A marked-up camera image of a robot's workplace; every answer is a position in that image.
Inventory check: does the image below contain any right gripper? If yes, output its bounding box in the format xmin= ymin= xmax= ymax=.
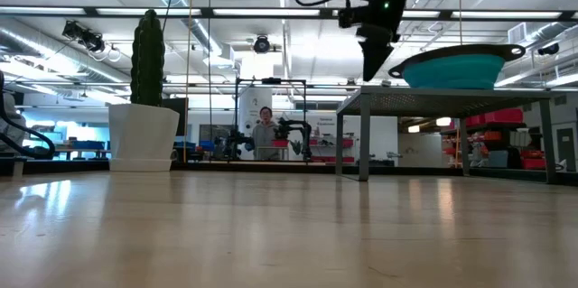
xmin=338 ymin=5 xmax=401 ymax=82

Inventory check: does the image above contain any blue collapsible bowl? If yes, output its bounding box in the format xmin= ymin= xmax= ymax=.
xmin=387 ymin=42 xmax=527 ymax=90

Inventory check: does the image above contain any grey perforated metal shelf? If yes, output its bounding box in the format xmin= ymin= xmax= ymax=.
xmin=333 ymin=85 xmax=578 ymax=185

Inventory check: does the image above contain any black overhead light bar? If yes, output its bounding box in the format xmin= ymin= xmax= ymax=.
xmin=0 ymin=5 xmax=578 ymax=22

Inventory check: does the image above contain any person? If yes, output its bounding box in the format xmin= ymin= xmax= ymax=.
xmin=246 ymin=106 xmax=284 ymax=162

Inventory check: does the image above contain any shelf rack with red bins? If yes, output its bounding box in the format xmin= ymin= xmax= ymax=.
xmin=440 ymin=107 xmax=550 ymax=172

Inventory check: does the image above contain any black monitor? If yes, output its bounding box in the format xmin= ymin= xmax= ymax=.
xmin=162 ymin=97 xmax=190 ymax=138

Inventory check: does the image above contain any grey door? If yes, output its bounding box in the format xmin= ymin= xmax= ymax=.
xmin=555 ymin=127 xmax=577 ymax=172

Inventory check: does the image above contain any green cactus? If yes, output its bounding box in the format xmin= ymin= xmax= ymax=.
xmin=129 ymin=8 xmax=166 ymax=107

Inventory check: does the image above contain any white plant pot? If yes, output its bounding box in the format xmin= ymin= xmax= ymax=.
xmin=107 ymin=103 xmax=181 ymax=172

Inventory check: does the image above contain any black aluminium table frame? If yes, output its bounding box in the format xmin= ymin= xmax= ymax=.
xmin=0 ymin=159 xmax=578 ymax=186

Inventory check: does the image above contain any yellow hanging cord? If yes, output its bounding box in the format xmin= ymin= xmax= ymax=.
xmin=182 ymin=0 xmax=195 ymax=163

